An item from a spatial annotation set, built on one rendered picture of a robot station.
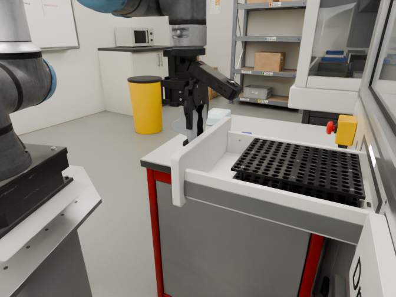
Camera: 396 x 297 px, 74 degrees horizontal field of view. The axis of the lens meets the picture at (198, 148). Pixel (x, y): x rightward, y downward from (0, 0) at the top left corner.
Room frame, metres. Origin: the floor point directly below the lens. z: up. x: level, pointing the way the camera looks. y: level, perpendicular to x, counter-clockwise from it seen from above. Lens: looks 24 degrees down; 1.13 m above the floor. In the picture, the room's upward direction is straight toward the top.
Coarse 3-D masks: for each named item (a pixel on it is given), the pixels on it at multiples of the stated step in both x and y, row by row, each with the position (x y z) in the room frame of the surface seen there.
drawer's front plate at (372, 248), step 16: (368, 224) 0.26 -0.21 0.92; (384, 224) 0.25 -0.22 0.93; (368, 240) 0.24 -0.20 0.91; (384, 240) 0.22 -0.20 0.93; (368, 256) 0.22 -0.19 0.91; (384, 256) 0.20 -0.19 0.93; (352, 272) 0.26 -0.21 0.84; (368, 272) 0.21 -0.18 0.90; (384, 272) 0.18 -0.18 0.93; (352, 288) 0.24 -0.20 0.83; (368, 288) 0.19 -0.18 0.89; (384, 288) 0.16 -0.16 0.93
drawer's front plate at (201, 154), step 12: (228, 120) 0.67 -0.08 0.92; (204, 132) 0.56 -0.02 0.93; (216, 132) 0.59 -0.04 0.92; (192, 144) 0.49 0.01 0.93; (204, 144) 0.53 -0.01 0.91; (216, 144) 0.59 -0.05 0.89; (180, 156) 0.44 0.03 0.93; (192, 156) 0.48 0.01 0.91; (204, 156) 0.53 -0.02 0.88; (216, 156) 0.60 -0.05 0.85; (180, 168) 0.43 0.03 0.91; (192, 168) 0.48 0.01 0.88; (204, 168) 0.53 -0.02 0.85; (180, 180) 0.43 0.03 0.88; (180, 192) 0.43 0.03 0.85; (180, 204) 0.43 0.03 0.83
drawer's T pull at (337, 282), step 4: (336, 276) 0.19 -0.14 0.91; (340, 276) 0.19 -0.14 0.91; (332, 280) 0.19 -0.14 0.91; (336, 280) 0.19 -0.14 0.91; (340, 280) 0.19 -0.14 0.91; (344, 280) 0.19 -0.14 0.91; (332, 284) 0.19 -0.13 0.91; (336, 284) 0.18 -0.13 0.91; (340, 284) 0.18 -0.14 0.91; (344, 284) 0.18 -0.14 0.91; (332, 288) 0.18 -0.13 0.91; (336, 288) 0.18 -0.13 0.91; (340, 288) 0.18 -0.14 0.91; (344, 288) 0.18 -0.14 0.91; (332, 292) 0.18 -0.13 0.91; (336, 292) 0.17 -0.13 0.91; (340, 292) 0.17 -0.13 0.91; (344, 292) 0.17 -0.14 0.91; (332, 296) 0.17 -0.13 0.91; (336, 296) 0.17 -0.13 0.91; (340, 296) 0.17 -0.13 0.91; (344, 296) 0.17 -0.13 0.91
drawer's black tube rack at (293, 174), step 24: (264, 144) 0.56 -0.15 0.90; (288, 144) 0.57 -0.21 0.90; (264, 168) 0.44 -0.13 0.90; (288, 168) 0.45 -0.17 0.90; (312, 168) 0.45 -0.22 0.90; (336, 168) 0.44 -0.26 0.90; (360, 168) 0.44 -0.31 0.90; (312, 192) 0.41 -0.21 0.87; (336, 192) 0.37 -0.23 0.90; (360, 192) 0.36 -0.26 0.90
